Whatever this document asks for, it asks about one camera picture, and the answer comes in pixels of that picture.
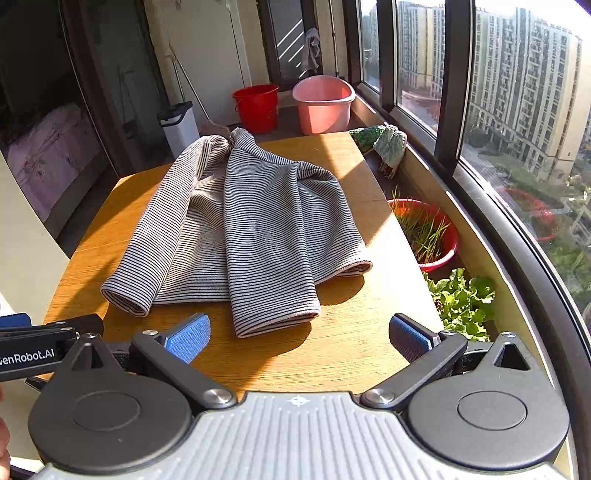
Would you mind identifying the pink plastic basin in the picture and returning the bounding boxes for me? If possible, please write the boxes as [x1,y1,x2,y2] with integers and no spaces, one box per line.
[292,76,356,136]

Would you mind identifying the grey striped shirt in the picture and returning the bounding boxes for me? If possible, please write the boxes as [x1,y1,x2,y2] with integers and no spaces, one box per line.
[100,128,373,339]

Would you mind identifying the grey hanging rag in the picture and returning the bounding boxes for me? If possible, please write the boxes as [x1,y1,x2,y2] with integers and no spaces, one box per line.
[302,28,322,73]

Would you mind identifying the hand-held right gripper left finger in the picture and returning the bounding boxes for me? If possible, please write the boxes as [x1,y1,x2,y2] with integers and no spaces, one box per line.
[60,314,237,411]

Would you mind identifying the bed with pink bedding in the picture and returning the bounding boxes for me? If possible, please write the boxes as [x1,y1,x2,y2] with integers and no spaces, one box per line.
[0,102,110,223]

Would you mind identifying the white bin with black rim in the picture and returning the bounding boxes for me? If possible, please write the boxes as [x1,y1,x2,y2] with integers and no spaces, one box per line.
[157,102,200,160]

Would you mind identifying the red plastic bucket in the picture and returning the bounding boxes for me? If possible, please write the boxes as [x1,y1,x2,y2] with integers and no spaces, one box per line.
[232,84,280,134]

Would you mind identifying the thin metal pole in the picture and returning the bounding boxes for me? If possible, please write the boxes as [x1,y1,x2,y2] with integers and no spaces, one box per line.
[331,0,341,80]

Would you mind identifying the red basin of green sprouts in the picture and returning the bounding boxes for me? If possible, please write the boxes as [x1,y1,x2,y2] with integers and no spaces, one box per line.
[387,187,460,273]

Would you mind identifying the black window frame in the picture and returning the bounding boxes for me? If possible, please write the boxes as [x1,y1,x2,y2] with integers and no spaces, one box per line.
[344,0,591,370]

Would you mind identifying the apartment buildings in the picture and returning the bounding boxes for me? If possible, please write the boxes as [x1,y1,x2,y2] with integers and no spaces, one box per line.
[362,0,586,182]

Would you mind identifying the green and white cloth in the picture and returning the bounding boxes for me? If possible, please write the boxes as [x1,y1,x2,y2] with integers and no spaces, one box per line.
[349,124,408,179]

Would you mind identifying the green lettuce plant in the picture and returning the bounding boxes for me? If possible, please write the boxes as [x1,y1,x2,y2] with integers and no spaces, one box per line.
[424,268,498,342]

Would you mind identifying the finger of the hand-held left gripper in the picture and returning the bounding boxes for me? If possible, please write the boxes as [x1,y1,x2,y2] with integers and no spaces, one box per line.
[0,313,105,343]

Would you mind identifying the broom with long handle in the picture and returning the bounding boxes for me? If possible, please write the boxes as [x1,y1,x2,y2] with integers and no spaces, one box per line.
[166,55,232,137]

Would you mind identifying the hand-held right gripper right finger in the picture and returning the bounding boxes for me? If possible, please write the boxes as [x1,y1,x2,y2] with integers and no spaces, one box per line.
[360,314,532,411]

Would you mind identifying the dark glass door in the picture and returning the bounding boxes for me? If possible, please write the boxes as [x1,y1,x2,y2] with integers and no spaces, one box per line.
[259,0,345,83]

